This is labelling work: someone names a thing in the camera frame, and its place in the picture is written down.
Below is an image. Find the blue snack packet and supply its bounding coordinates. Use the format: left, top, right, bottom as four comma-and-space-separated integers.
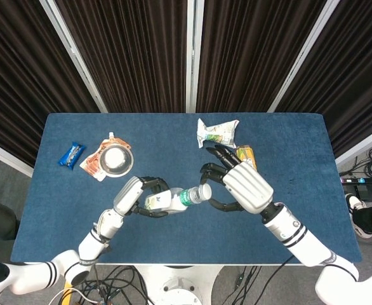
57, 142, 87, 171

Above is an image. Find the white black sneaker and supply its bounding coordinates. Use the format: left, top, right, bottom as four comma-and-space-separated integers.
344, 193, 366, 238

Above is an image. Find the crumpled white green snack bag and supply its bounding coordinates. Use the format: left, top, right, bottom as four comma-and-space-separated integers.
196, 118, 240, 149

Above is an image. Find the transparent plastic bottle green label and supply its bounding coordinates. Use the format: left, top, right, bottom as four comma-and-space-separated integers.
144, 183, 212, 214

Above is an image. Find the white screen frame rail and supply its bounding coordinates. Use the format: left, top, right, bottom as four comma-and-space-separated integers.
0, 136, 34, 178
334, 129, 372, 166

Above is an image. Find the orange spout pouch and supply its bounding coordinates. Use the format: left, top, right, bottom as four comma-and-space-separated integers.
79, 132, 132, 182

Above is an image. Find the dark brown pleated screen panel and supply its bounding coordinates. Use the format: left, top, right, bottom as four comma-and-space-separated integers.
0, 0, 102, 168
55, 0, 190, 114
281, 0, 372, 157
196, 0, 329, 114

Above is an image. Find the blue table cloth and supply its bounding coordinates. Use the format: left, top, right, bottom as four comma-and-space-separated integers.
10, 112, 363, 266

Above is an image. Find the white double screen frame post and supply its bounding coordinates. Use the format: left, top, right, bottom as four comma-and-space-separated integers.
185, 0, 205, 114

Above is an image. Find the white ribbed bottle cap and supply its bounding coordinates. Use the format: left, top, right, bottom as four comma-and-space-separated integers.
197, 183, 213, 203

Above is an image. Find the yellow tea bottle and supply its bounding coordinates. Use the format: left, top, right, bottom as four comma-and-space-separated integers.
235, 144, 258, 171

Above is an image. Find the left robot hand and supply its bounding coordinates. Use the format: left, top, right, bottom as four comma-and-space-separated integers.
112, 175, 171, 219

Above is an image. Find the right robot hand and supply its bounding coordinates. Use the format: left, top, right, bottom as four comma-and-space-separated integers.
199, 144, 275, 214

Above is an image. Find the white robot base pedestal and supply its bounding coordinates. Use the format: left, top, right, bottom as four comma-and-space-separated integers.
135, 264, 225, 305

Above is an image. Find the stainless steel bowl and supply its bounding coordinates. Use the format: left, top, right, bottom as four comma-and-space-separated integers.
97, 145, 135, 178

